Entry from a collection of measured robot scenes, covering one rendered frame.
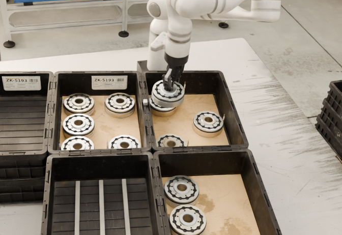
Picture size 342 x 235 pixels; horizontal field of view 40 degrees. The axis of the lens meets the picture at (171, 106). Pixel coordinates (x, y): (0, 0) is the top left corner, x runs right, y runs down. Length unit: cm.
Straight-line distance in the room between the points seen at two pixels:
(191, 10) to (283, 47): 254
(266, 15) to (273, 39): 237
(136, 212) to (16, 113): 58
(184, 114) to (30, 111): 53
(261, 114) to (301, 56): 183
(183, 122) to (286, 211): 45
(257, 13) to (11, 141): 87
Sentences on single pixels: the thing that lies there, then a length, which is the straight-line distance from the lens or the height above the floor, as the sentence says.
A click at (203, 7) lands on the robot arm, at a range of 135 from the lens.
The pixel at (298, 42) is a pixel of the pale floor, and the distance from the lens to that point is 392.
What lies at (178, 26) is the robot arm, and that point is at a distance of 136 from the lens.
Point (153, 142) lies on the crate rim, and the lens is 142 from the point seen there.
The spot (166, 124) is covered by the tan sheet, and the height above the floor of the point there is 83.
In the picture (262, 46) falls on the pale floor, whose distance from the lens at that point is 376.
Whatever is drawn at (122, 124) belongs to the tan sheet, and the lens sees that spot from 162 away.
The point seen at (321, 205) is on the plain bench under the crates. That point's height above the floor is 70.
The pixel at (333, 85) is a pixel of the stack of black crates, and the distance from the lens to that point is 245.
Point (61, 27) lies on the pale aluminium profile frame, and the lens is 352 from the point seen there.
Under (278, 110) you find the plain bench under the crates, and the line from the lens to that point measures 200.
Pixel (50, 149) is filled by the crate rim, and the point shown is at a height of 93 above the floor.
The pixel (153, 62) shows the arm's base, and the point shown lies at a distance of 188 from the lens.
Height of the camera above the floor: 192
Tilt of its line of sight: 40 degrees down
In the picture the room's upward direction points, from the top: 7 degrees clockwise
